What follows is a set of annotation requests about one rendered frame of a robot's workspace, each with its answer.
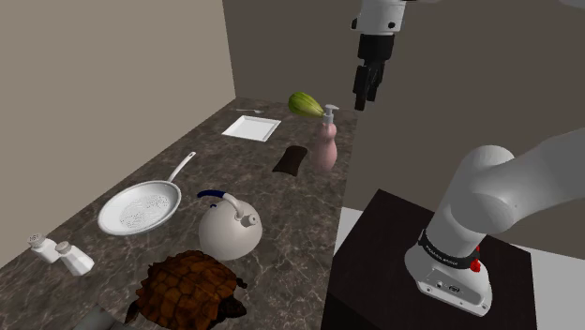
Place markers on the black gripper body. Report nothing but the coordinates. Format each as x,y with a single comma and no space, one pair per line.
376,46

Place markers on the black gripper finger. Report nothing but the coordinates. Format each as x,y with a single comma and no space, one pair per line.
375,82
360,89

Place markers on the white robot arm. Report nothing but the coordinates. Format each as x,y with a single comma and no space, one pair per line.
475,201

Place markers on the green oval gourd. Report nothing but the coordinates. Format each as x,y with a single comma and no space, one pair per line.
304,104

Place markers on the pink soap dispenser bottle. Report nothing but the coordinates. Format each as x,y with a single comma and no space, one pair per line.
324,151

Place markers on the dark brown curved pad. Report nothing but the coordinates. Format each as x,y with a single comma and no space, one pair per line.
289,160

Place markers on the small silver spoon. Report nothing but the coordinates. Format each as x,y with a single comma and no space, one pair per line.
258,111

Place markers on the white square plate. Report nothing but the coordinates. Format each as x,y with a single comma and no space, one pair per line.
251,128

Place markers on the dark robot stand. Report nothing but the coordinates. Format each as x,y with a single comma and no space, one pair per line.
374,269

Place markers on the white frying pan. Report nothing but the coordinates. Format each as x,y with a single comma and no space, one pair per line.
139,208

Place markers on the brown turtle figure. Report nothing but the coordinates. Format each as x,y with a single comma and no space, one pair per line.
187,290

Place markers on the white pepper shaker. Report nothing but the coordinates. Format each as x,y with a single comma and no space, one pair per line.
75,260

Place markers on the white salt shaker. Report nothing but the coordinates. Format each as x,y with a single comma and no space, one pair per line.
43,249

